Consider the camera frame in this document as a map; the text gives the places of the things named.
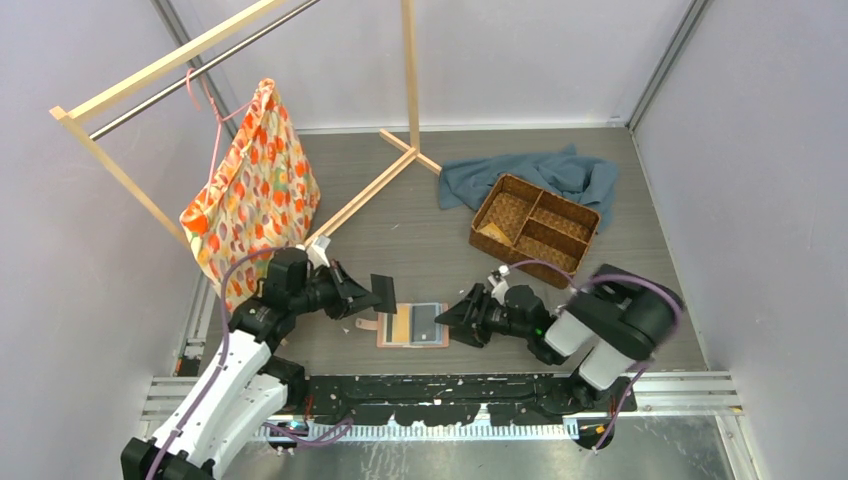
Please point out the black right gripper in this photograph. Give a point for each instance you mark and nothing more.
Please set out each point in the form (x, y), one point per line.
(472, 329)

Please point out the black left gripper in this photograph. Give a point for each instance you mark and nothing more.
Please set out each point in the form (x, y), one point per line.
(349, 295)

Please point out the yellow credit card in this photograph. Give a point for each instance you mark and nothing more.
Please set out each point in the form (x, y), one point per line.
(397, 328)

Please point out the orange credit card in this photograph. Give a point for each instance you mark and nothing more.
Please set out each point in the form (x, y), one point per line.
(492, 231)

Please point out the woven wicker divided basket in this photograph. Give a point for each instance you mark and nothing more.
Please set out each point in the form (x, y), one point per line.
(551, 235)

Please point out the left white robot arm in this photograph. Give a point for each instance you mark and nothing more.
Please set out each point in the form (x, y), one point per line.
(246, 384)

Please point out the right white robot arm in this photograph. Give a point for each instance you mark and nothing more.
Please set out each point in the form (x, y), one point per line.
(625, 317)

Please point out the orange floral hanging garment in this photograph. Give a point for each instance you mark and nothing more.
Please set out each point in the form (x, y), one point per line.
(262, 194)

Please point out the blue-grey crumpled cloth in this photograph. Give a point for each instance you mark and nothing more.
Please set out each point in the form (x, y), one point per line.
(583, 179)

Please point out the pink clothes hanger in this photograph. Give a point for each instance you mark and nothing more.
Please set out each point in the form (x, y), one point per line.
(220, 119)

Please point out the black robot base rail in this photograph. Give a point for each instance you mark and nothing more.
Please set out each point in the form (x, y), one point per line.
(443, 400)

